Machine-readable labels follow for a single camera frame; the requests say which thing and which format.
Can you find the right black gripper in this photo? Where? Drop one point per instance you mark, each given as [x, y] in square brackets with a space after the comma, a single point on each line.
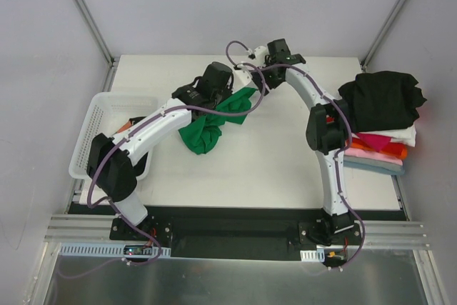
[260, 83]

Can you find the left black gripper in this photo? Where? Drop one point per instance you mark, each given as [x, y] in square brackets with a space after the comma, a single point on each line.
[213, 103]

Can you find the green t shirt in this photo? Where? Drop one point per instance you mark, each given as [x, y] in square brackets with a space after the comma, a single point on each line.
[202, 135]

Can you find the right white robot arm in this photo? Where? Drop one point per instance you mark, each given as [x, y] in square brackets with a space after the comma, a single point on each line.
[327, 131]

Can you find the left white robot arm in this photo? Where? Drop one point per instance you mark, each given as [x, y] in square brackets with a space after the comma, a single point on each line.
[113, 160]

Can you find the folded black t shirt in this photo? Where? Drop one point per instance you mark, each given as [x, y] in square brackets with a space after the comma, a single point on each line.
[382, 101]

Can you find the white plastic laundry basket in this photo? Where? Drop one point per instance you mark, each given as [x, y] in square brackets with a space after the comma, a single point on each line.
[107, 113]

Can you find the black t shirt in basket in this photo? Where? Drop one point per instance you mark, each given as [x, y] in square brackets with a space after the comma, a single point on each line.
[140, 167]

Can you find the folded grey t shirt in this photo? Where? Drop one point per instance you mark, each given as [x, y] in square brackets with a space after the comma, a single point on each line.
[372, 162]

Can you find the folded magenta t shirt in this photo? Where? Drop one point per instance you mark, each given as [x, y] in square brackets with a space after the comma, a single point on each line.
[374, 141]

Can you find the folded pink t shirt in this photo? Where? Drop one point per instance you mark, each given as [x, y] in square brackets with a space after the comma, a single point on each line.
[373, 155]

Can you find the folded red t shirt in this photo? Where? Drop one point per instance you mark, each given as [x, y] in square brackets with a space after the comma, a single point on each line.
[397, 150]

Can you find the folded white t shirt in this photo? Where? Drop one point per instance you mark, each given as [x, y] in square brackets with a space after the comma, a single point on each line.
[404, 136]

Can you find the folded light blue t shirt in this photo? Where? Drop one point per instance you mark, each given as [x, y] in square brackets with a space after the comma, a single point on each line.
[376, 169]

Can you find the folded orange t shirt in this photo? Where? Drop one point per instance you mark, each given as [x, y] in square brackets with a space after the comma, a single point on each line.
[358, 145]

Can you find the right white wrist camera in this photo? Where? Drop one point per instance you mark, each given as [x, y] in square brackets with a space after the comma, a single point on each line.
[258, 54]

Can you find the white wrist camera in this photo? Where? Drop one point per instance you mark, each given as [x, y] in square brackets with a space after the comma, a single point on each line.
[258, 54]
[242, 76]

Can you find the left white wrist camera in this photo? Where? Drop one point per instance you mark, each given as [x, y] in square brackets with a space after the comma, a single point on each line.
[242, 76]

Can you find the right aluminium frame post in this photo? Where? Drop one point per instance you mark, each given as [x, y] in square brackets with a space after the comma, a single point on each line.
[387, 25]

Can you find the aluminium frame post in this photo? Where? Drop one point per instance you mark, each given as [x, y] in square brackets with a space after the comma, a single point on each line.
[94, 31]
[387, 25]

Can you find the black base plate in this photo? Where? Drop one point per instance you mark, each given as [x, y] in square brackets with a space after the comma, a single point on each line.
[237, 233]

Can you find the left aluminium frame post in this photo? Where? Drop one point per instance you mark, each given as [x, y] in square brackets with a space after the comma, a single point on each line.
[94, 31]

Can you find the aluminium front rail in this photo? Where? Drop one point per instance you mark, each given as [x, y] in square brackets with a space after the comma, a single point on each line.
[408, 235]

